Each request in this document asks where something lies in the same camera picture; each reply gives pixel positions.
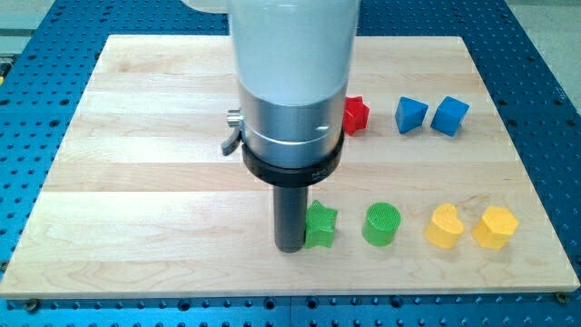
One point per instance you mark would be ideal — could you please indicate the red star block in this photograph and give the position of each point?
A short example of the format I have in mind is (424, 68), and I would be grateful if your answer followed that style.
(356, 115)

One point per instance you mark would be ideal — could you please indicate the green star block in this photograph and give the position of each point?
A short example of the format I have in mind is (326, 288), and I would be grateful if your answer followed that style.
(320, 225)

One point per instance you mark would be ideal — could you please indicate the wooden board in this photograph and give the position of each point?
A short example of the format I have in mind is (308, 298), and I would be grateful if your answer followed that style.
(140, 201)

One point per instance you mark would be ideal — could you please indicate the green cylinder block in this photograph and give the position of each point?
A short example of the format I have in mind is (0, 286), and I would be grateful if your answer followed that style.
(381, 224)

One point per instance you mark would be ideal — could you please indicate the blue cube block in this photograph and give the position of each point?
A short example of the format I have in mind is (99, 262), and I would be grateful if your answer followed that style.
(449, 116)

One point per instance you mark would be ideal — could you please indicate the yellow heart block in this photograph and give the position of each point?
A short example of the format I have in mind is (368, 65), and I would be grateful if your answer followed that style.
(444, 227)

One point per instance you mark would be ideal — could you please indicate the yellow hexagon block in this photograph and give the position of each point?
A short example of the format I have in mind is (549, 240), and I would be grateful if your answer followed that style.
(495, 228)

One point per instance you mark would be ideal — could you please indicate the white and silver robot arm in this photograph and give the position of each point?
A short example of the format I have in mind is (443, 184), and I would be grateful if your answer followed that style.
(292, 60)

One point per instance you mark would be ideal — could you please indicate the blue triangular block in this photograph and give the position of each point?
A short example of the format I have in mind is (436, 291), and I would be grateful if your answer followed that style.
(410, 114)

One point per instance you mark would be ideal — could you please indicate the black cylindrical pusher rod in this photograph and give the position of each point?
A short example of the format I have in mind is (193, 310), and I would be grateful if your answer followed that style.
(289, 207)

